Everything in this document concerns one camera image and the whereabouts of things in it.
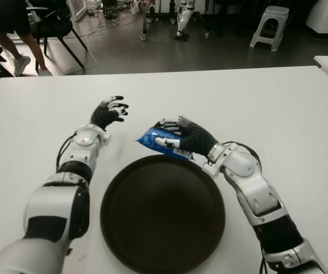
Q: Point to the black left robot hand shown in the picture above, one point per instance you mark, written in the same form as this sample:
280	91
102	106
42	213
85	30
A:
104	115

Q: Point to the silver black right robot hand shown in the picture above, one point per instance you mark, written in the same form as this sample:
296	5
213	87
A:
198	137

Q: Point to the blue Oreo cookie pack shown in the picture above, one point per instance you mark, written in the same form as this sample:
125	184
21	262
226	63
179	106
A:
149	138

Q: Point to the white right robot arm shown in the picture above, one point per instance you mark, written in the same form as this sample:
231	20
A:
255	188

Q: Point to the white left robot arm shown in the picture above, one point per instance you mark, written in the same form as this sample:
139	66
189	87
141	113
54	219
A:
52	205

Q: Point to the round dark brown tray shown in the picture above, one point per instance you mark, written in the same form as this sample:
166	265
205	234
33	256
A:
164	217

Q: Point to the black wheeled metal stand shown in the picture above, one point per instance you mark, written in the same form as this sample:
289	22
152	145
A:
144	23

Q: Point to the black chair with armrests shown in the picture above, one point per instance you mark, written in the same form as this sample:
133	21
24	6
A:
55	25

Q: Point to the white framed panel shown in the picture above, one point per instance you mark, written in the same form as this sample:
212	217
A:
78	8

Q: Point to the white humanoid robot leg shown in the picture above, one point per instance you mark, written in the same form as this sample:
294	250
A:
183	17

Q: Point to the person in dark shorts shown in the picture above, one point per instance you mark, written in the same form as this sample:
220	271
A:
9	17

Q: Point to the white plastic stool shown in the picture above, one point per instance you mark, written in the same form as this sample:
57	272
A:
275	12

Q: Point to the white cabinet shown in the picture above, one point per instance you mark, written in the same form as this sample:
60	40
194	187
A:
327	17

